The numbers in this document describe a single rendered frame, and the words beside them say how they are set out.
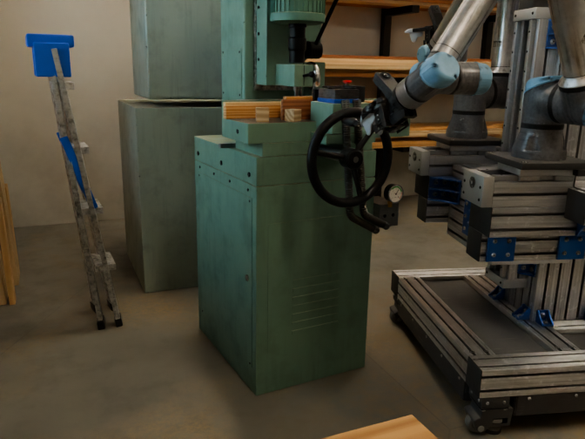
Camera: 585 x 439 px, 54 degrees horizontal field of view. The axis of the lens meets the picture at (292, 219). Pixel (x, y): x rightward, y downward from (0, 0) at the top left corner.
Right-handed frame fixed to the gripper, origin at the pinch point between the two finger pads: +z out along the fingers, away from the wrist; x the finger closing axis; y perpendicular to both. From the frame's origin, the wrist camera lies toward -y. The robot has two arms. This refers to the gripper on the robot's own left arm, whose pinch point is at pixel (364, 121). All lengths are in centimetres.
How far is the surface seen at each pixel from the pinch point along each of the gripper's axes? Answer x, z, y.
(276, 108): -9.5, 33.7, -19.1
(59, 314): -76, 147, 26
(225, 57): -15, 57, -50
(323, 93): -1.5, 16.2, -16.0
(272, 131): -17.4, 22.5, -6.4
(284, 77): -5.6, 32.0, -29.2
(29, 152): -82, 261, -91
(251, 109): -18.5, 33.5, -18.6
